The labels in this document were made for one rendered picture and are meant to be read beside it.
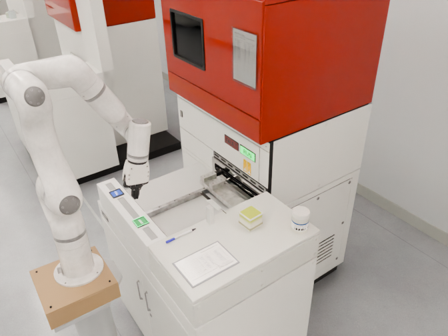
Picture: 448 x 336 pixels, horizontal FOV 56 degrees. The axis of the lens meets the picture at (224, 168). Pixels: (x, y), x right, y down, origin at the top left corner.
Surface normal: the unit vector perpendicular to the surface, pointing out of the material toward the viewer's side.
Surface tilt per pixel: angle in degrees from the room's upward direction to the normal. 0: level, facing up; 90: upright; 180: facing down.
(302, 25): 90
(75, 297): 4
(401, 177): 90
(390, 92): 90
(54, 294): 4
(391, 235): 0
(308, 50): 90
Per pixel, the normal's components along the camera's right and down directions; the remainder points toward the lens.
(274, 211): -0.02, -0.84
